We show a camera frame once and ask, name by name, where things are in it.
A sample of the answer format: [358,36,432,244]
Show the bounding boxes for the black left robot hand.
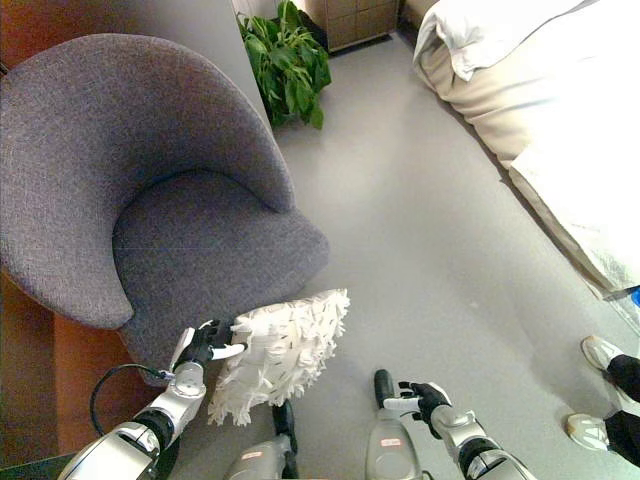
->
[173,319,248,368]

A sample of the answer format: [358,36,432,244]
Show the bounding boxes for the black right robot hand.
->
[382,381,453,441]

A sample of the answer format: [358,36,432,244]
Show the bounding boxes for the white fringed blanket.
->
[207,287,351,428]

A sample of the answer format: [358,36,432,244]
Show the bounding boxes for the white bed pillow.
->
[412,0,586,83]

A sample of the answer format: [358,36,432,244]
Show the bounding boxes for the black right robot foot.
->
[374,369,396,412]

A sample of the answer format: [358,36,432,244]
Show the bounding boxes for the black robot foot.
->
[271,398,298,452]
[374,369,396,412]

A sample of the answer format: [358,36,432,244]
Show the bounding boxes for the silver right robot leg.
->
[365,408,424,480]

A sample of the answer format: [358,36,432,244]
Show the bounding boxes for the silver robot leg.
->
[365,408,424,480]
[225,433,293,480]

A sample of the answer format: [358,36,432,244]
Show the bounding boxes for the black left robot foot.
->
[271,398,298,452]

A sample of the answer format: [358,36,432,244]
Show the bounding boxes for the silver left robot leg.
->
[225,433,293,480]

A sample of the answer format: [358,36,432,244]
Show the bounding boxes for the grey fabric armchair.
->
[0,32,331,387]

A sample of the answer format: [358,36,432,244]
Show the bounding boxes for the white sneaker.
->
[565,412,612,453]
[580,335,624,373]

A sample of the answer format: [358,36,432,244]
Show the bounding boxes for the green potted plant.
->
[236,0,333,131]

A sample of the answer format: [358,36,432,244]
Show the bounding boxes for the bed with beige duvet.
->
[412,0,640,301]

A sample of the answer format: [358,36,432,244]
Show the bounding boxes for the wooden drawer cabinet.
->
[304,0,404,55]

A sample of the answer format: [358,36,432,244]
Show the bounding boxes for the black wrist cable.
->
[89,363,174,437]

